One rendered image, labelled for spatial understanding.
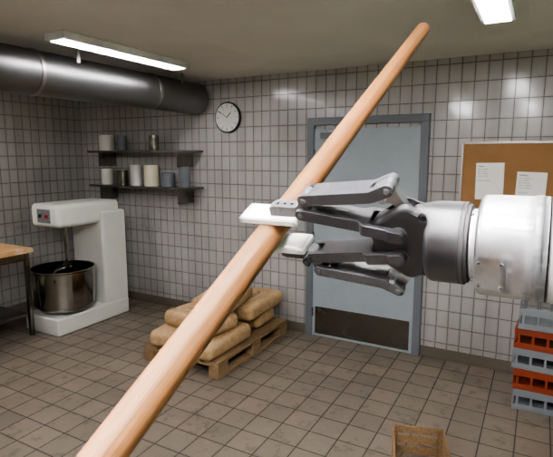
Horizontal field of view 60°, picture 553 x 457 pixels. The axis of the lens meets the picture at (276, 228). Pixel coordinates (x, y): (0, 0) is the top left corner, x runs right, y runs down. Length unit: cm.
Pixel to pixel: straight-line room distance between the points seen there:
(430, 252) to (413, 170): 392
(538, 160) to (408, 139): 102
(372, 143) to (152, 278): 318
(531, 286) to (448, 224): 8
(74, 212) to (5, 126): 140
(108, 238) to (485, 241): 527
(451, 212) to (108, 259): 528
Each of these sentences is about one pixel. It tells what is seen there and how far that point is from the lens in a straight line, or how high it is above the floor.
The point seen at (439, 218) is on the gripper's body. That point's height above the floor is 176.
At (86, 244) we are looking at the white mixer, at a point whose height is 82.
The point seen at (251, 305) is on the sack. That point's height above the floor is 44.
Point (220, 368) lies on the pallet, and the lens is 408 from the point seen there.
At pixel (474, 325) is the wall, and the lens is 452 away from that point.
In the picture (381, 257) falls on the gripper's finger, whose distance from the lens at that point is 47.
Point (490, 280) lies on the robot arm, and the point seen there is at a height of 171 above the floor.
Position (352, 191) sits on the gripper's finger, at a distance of 45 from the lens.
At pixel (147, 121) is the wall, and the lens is 591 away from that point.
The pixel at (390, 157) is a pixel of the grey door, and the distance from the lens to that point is 440.
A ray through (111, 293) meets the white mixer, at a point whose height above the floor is 28.
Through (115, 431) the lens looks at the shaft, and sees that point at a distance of 38.
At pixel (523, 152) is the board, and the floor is 183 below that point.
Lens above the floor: 181
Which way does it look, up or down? 9 degrees down
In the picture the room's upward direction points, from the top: straight up
